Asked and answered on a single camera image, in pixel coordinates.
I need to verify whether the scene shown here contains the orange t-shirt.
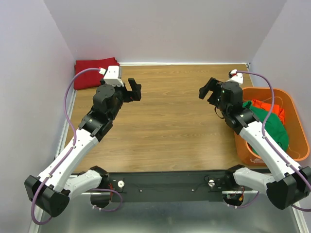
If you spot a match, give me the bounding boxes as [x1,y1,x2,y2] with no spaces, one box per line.
[251,99,285,125]

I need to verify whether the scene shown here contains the green t-shirt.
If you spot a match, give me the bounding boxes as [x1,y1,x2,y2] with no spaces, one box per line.
[243,100,289,151]

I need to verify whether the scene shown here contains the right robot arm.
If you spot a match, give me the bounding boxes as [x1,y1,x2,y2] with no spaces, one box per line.
[199,73,311,210]

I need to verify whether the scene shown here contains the orange plastic bin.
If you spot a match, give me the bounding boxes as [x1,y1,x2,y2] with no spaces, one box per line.
[234,87,310,166]

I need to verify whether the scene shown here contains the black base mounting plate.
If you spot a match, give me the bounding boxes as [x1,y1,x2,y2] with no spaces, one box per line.
[90,170,240,208]

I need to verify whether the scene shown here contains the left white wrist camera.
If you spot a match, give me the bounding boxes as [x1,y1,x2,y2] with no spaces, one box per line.
[99,66,124,87]

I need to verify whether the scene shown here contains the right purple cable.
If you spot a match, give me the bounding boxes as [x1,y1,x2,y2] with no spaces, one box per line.
[227,70,311,212]

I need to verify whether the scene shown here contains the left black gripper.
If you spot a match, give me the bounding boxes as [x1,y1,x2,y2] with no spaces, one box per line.
[101,79,141,121]

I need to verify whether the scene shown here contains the folded red t-shirt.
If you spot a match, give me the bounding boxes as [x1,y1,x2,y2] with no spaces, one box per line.
[73,57,120,90]

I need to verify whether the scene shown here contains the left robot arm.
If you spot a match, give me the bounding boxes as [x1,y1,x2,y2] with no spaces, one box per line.
[24,78,141,217]

